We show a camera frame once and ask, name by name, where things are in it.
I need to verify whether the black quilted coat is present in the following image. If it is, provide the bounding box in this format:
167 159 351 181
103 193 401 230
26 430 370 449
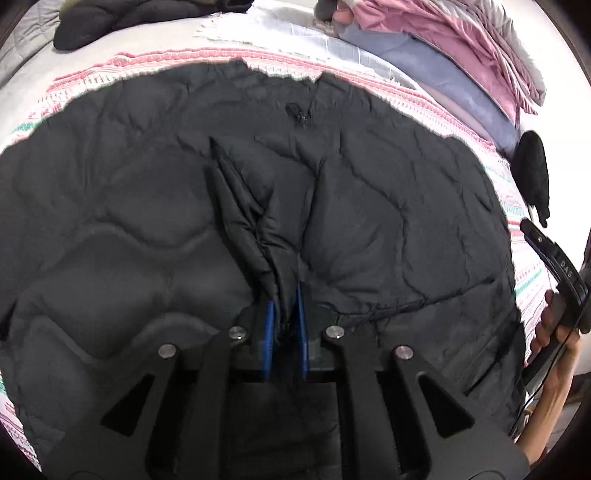
0 58 528 471

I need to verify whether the person right forearm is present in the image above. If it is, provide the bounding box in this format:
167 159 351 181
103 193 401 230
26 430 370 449
517 335 581 466

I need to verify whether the person right hand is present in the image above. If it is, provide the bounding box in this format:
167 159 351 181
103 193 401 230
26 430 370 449
528 290 581 362

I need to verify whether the black plush toy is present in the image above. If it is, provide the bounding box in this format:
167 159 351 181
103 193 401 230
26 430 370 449
511 130 550 228

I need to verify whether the blue folded blanket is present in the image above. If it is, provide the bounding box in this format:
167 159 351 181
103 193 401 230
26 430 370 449
335 23 520 158

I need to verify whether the grey folded duvet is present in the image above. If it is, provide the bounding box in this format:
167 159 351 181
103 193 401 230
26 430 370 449
454 0 547 106

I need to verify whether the pink folded blanket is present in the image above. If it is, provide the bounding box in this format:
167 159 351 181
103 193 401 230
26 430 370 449
331 1 543 124

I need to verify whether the patterned pink green blanket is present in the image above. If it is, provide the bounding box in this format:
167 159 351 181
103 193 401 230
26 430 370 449
0 38 558 471

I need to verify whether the light blue fringed blanket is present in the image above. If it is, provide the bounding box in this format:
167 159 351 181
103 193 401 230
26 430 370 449
193 0 417 89

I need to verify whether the grey bed sheet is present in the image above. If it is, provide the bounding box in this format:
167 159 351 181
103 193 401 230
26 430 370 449
0 0 84 112

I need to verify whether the black puffer folded jacket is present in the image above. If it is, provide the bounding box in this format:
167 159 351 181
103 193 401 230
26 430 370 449
53 0 252 52

